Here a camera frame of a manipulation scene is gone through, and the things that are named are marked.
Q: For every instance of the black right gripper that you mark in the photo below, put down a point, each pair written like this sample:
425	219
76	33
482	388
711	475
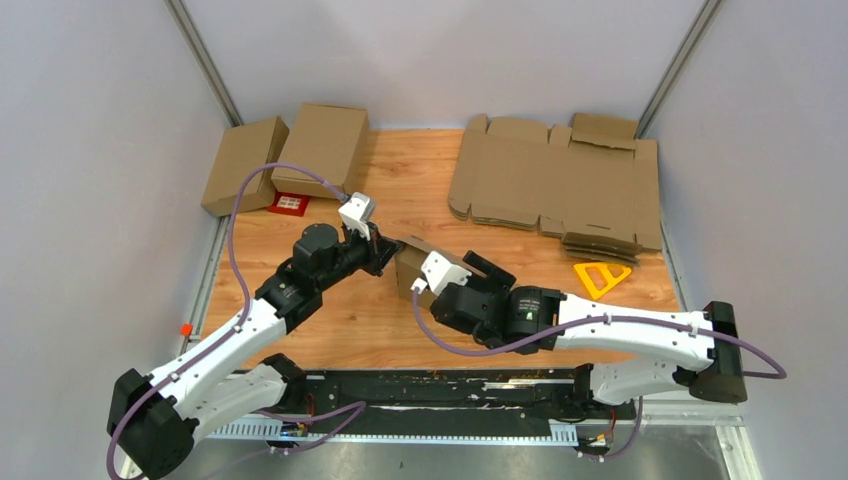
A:
495	276

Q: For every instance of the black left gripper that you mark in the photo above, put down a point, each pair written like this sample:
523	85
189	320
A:
379	249

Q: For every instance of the brown cardboard box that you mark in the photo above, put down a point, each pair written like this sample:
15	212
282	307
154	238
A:
409	258

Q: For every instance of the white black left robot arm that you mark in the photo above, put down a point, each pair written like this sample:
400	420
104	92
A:
157	419

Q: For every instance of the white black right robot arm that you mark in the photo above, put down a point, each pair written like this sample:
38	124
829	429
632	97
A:
696	351

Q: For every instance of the folded cardboard box right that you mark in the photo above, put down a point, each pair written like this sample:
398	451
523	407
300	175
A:
329	140

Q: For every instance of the folded cardboard box left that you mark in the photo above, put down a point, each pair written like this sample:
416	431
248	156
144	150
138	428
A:
242	150

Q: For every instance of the red card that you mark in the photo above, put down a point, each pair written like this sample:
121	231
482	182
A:
289	204

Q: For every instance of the yellow plastic triangle tool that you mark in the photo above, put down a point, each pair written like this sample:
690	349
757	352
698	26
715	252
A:
599	278

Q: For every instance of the stack of flat cardboard sheets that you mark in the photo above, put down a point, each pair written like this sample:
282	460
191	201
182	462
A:
592	184

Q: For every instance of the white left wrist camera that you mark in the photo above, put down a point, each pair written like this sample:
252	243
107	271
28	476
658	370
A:
356	213

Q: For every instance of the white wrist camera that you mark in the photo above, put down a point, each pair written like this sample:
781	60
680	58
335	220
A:
438	272
356	213

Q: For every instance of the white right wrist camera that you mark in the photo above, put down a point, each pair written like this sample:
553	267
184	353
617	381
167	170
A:
438	272

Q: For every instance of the black metal base rail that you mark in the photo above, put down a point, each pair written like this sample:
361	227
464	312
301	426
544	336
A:
454	406

